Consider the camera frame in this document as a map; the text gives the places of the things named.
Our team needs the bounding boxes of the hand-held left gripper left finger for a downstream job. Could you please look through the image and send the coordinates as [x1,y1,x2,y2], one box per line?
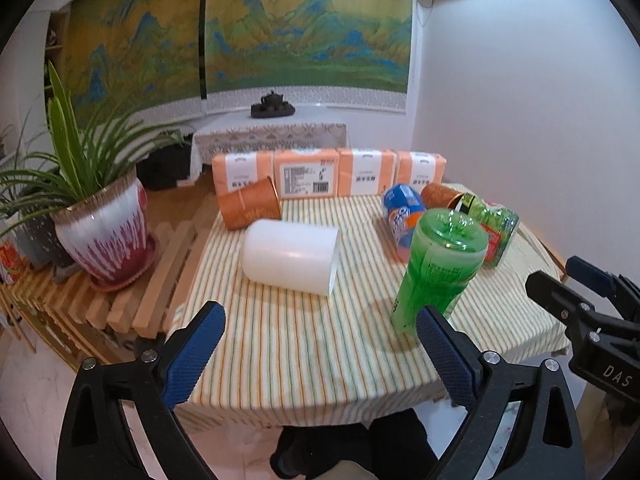
[57,301,227,480]

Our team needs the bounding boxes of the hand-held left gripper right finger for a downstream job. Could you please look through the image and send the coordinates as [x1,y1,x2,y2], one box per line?
[416,305,585,480]

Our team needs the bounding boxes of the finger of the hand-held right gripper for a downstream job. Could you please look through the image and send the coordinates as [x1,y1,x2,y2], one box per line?
[525,271,608,341]
[566,256,640,321]

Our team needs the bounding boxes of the white cup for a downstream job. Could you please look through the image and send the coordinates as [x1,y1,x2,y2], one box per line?
[240,219,342,296]

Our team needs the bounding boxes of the small orange paper cup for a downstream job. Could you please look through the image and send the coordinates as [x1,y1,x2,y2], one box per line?
[420,182,463,209]

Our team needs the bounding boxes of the large orange paper cup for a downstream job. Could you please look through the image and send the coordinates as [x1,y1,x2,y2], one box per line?
[217,176,283,232]

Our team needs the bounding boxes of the wooden slatted bench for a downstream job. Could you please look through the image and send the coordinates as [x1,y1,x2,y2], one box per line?
[0,195,221,356]

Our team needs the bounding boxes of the green plastic bottle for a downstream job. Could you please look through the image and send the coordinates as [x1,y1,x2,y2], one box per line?
[391,207,489,333]

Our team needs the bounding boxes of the green bottle with red label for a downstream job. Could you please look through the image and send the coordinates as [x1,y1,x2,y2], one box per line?
[457,192,521,267]

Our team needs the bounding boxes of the striped tablecloth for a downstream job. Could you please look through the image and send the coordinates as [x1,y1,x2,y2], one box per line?
[172,192,573,431]

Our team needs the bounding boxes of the person's dark trousers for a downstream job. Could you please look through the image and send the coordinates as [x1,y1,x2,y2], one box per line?
[270,407,441,480]

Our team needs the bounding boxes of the red and white flower pot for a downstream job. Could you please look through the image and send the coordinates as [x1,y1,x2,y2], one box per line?
[52,170,151,286]

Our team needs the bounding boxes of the blue soda can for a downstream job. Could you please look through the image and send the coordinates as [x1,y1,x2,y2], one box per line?
[382,183,428,262]

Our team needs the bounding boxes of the orange tissue packet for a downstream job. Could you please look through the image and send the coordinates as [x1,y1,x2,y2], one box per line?
[273,149,341,198]
[212,152,276,198]
[395,150,446,188]
[337,147,398,196]

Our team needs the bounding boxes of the black bag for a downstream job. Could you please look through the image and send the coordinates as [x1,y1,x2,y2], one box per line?
[135,142,193,192]

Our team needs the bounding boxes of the grey flower pot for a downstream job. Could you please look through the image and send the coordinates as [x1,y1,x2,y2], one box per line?
[15,205,66,268]

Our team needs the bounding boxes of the red packet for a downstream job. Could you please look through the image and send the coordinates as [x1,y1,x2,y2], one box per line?
[0,240,22,286]

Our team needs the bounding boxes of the patterned cloth covered table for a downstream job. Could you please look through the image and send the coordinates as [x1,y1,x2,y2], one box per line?
[192,120,348,168]

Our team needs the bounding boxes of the green spider plant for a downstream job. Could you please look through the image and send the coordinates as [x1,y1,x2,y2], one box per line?
[0,60,196,241]

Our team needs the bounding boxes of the dark tea tray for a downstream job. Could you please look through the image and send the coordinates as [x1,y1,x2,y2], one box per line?
[250,100,296,119]

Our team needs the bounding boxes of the narrow landscape painting scroll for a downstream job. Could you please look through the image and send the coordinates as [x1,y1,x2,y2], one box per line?
[65,0,206,126]

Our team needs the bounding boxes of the wide landscape painting scroll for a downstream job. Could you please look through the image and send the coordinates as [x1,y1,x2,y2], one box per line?
[205,0,415,113]

